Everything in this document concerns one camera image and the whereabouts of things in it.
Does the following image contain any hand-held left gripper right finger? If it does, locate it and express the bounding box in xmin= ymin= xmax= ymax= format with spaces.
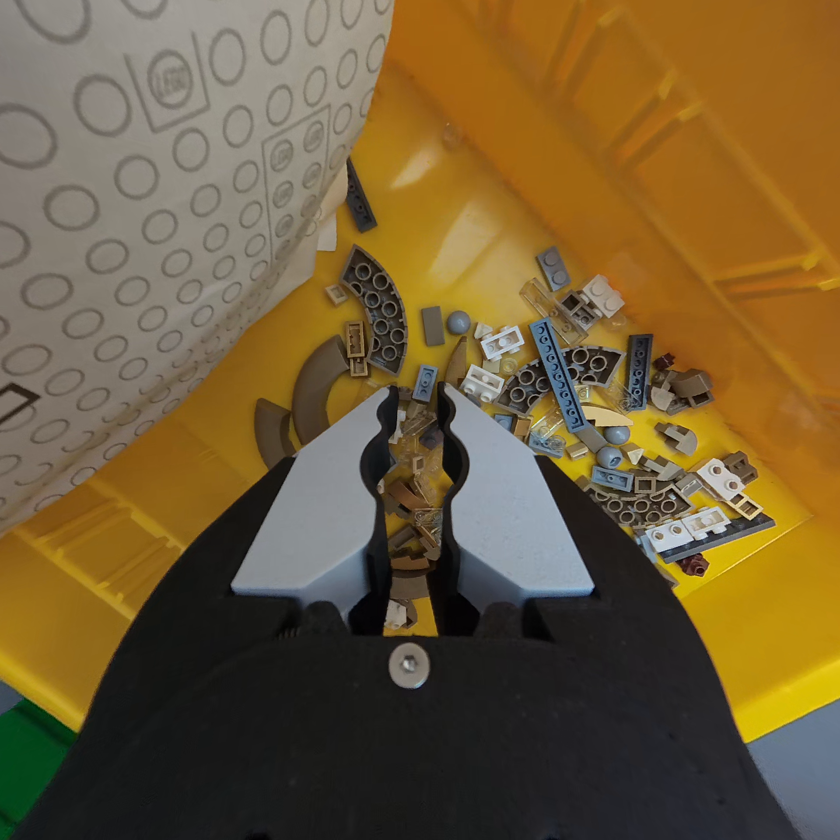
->
xmin=428 ymin=382 xmax=598 ymax=636

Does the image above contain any pile of small building bricks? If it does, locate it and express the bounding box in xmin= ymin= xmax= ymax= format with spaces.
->
xmin=252 ymin=157 xmax=778 ymax=634

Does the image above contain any grey desk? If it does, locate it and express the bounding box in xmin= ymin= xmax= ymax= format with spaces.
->
xmin=0 ymin=679 xmax=840 ymax=840

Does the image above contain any green building baseplate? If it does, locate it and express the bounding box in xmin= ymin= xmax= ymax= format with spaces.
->
xmin=0 ymin=697 xmax=76 ymax=840

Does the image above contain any beige printed paper bag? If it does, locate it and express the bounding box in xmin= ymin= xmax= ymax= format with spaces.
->
xmin=0 ymin=0 xmax=395 ymax=536

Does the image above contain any yellow plastic bin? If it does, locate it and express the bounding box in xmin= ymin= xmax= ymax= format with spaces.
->
xmin=0 ymin=0 xmax=840 ymax=746

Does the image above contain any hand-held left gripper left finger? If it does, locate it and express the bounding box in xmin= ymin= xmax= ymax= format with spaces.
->
xmin=230 ymin=386 xmax=400 ymax=636

